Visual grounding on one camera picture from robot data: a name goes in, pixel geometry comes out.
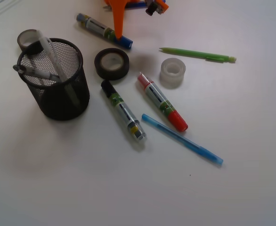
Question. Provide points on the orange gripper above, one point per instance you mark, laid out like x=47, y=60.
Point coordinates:
x=118, y=8

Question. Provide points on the blue capped marker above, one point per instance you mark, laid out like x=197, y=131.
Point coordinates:
x=102, y=30

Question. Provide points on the red capped marker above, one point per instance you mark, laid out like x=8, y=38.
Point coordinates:
x=162, y=103

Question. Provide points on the black capped marker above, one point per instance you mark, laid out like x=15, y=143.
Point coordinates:
x=126, y=115

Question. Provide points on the dark blue pen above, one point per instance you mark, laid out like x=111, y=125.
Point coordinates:
x=136, y=4

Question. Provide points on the white pen in holder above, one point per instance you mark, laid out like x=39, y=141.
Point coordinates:
x=49, y=48

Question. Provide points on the black mesh pen holder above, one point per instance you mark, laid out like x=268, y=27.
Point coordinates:
x=67, y=100

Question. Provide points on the grey pen in holder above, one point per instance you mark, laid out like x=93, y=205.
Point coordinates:
x=37, y=73

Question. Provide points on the light blue ballpoint pen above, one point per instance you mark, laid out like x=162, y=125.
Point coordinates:
x=201, y=151

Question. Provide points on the black tape roll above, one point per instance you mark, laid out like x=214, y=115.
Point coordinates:
x=116, y=74

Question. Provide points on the clear tape roll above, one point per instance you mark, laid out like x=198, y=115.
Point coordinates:
x=172, y=72

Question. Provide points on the grey tape roll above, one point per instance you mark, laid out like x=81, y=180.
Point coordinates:
x=28, y=41

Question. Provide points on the green mechanical pencil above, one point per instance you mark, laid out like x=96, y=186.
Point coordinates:
x=200, y=55

